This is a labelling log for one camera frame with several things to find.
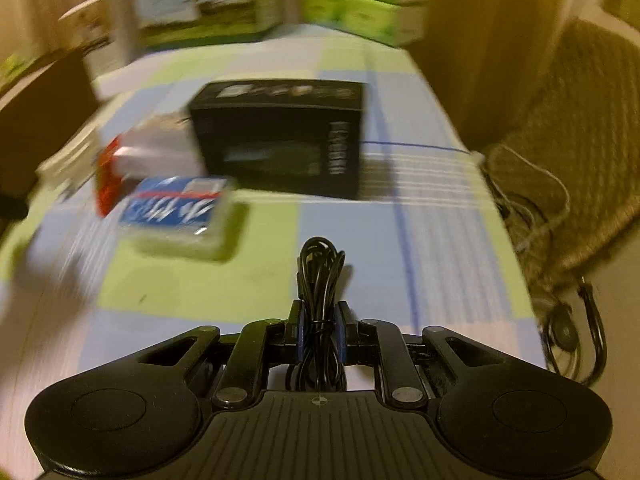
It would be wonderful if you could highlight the blue green milk carton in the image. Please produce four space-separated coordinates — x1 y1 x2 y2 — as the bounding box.
130 0 282 50

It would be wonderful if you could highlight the white brown product box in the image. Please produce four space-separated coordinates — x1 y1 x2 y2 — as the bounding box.
57 0 147 103

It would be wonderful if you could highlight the red white packet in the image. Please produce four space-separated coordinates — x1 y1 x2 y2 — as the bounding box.
94 119 203 217

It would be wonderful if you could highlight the white cable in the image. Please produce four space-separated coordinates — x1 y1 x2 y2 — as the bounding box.
479 144 572 253

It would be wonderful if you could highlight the stack of green tissue packs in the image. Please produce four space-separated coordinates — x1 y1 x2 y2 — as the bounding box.
294 0 432 50

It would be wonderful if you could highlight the golden plain curtain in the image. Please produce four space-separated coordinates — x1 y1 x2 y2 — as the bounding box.
422 0 568 148

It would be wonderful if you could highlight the black cardboard box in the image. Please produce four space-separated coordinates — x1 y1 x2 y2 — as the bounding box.
188 79 365 201

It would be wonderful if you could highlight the blue white packet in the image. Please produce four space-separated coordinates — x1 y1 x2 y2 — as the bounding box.
119 175 249 262

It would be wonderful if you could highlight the black cable bundle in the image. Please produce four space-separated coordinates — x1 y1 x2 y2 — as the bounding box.
285 237 352 394

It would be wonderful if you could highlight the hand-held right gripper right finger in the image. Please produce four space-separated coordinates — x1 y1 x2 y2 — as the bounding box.
336 300 507 407

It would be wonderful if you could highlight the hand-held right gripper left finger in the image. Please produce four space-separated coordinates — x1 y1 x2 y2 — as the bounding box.
136 299 307 409

